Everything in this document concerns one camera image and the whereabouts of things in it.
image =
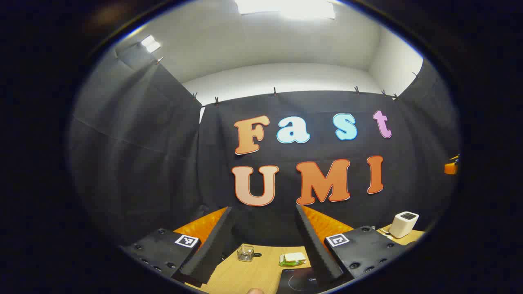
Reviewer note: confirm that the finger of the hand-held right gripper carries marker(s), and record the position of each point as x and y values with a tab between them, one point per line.
450	168

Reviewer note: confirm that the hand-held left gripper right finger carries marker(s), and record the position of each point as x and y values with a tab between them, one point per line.
316	245

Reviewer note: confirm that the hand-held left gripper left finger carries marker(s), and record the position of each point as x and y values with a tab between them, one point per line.
212	245

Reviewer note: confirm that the black induction cooktop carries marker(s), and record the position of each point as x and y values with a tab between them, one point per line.
296	281

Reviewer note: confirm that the sandwich on white plate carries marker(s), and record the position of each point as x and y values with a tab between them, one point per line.
293	258

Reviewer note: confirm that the small glass cup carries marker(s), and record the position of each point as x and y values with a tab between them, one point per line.
245	254

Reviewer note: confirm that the white toaster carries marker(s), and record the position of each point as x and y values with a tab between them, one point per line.
402	226

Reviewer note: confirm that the black backdrop cloth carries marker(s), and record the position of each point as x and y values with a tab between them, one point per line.
163	163

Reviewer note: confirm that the ceiling light panel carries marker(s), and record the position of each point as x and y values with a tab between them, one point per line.
286	8

